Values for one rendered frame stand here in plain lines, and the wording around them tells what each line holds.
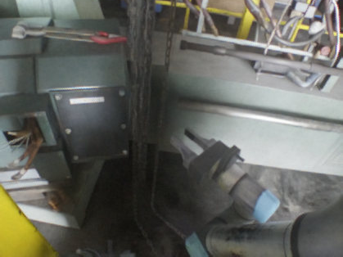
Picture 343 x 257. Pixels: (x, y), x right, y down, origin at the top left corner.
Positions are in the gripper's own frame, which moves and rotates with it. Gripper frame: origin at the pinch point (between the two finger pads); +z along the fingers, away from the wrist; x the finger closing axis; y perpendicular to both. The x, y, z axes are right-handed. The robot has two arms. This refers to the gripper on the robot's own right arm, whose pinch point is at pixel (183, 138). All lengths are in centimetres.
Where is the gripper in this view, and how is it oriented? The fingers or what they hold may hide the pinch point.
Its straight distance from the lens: 68.7
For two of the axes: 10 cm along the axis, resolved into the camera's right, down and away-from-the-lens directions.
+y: -1.1, 7.3, 6.7
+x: 7.3, -4.0, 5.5
